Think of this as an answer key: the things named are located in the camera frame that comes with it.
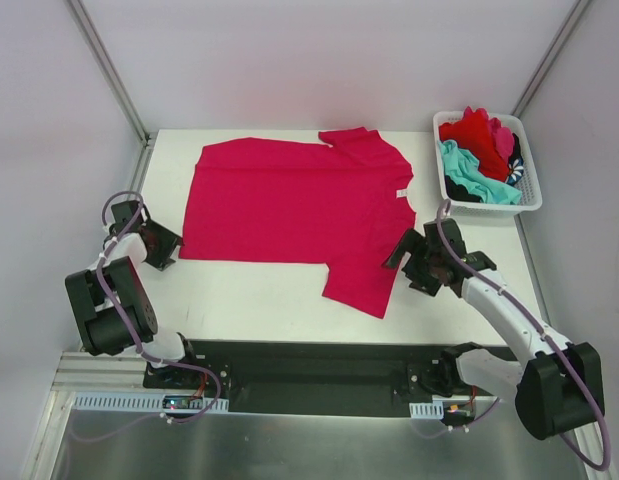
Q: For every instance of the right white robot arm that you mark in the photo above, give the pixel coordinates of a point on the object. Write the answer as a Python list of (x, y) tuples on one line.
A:
[(554, 384)]

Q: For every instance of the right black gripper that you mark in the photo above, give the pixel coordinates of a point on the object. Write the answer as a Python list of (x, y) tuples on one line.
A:
[(422, 265)]

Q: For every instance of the aluminium front rail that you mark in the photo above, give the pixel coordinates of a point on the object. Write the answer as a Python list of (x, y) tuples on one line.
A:
[(79, 371)]

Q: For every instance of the white plastic laundry basket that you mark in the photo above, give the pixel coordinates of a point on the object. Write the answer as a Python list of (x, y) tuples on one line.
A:
[(528, 185)]

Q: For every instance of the left aluminium frame post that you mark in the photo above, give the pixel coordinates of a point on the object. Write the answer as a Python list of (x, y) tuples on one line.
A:
[(107, 68)]

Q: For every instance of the black white patterned garment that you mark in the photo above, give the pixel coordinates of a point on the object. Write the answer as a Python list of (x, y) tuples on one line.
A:
[(516, 170)]

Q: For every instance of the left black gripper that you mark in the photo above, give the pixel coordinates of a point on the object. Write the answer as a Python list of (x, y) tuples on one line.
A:
[(162, 245)]

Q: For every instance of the left white cable duct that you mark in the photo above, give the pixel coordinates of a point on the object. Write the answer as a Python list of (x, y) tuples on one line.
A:
[(148, 403)]

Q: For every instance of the teal t shirt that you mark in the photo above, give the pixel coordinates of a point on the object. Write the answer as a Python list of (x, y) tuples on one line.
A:
[(463, 168)]

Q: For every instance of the right white cable duct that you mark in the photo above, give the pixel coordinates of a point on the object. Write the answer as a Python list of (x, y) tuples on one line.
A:
[(438, 409)]

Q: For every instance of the white cable duct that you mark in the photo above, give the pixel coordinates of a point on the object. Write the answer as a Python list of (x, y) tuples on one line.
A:
[(438, 409), (148, 403)]

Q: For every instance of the red t shirt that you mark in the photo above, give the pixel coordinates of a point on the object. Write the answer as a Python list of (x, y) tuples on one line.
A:
[(472, 133)]

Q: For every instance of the black t shirt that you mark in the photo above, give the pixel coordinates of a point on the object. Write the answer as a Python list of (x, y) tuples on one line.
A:
[(460, 193)]

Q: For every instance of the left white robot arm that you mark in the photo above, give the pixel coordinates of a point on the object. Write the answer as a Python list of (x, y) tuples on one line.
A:
[(110, 305)]

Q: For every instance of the right aluminium frame post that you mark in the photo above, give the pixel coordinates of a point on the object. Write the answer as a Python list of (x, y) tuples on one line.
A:
[(565, 32)]

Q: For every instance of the magenta pink t shirt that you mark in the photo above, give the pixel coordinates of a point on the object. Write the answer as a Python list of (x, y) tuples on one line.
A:
[(341, 202)]

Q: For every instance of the aluminium frame post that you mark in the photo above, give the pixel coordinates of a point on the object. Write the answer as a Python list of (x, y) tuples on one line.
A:
[(107, 68), (565, 32)]

